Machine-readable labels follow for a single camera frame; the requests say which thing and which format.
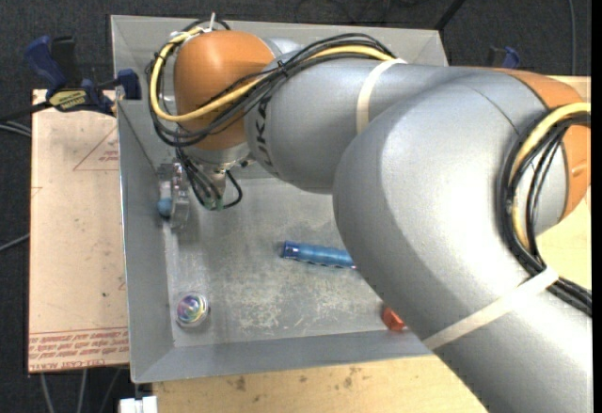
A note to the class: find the blue plastic tube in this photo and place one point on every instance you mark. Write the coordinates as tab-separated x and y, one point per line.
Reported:
315	254

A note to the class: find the brown cardboard board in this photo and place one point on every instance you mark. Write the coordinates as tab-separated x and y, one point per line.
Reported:
75	232

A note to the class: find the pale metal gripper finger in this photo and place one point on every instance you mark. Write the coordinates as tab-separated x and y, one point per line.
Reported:
180	211
170	177

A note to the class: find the black cylinder on white bracket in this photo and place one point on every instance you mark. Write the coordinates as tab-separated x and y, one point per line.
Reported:
243	163

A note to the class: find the grey metal bin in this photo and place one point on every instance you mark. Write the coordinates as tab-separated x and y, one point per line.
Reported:
263	298

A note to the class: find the small orange block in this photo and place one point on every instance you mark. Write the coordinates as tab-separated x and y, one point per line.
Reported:
391	320

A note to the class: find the clear iridescent ball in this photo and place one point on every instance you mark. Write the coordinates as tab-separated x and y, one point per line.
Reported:
192	308

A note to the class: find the small blue round object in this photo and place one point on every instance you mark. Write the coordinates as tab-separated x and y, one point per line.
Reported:
163	207

